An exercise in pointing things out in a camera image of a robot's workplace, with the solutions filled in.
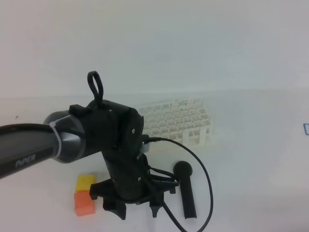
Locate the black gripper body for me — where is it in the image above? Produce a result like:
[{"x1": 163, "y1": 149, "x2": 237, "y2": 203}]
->
[{"x1": 89, "y1": 152, "x2": 181, "y2": 206}]

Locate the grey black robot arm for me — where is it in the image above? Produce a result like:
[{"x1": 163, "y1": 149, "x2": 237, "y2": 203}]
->
[{"x1": 0, "y1": 100, "x2": 178, "y2": 219}]

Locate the orange foam cube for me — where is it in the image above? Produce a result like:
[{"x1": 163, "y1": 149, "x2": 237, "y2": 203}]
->
[{"x1": 74, "y1": 190, "x2": 96, "y2": 217}]

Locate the yellow foam cube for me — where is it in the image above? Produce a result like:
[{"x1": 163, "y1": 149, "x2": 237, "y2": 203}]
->
[{"x1": 75, "y1": 174, "x2": 97, "y2": 192}]

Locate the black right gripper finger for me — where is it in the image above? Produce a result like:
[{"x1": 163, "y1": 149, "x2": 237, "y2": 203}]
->
[{"x1": 149, "y1": 193, "x2": 164, "y2": 218}]

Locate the white plastic test tube rack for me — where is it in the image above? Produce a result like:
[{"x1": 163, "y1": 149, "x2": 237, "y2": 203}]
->
[{"x1": 137, "y1": 98, "x2": 211, "y2": 146}]

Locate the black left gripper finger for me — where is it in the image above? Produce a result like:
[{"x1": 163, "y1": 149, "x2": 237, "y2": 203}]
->
[{"x1": 102, "y1": 197, "x2": 126, "y2": 220}]

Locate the black camera cable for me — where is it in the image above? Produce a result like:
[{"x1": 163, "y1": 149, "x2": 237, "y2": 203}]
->
[{"x1": 87, "y1": 70, "x2": 214, "y2": 232}]

